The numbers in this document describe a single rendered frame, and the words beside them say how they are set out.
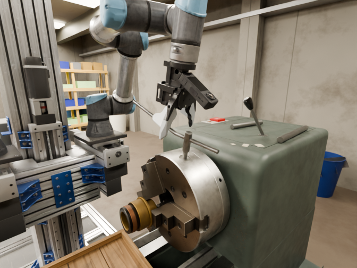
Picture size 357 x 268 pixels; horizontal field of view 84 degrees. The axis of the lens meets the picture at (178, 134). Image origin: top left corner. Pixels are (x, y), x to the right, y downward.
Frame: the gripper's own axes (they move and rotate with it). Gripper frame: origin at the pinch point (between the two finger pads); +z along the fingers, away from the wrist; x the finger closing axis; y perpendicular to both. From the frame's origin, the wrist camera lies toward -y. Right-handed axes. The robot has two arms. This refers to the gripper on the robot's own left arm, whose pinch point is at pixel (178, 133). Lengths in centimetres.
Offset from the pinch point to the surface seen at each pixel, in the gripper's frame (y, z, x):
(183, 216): -11.7, 17.7, 9.1
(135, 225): -2.4, 21.4, 17.7
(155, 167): 4.5, 12.9, 3.5
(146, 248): 1.2, 45.1, 7.2
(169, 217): -8.9, 18.3, 11.7
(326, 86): -32, 2, -304
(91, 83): 545, 128, -305
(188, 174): -8.3, 7.9, 4.7
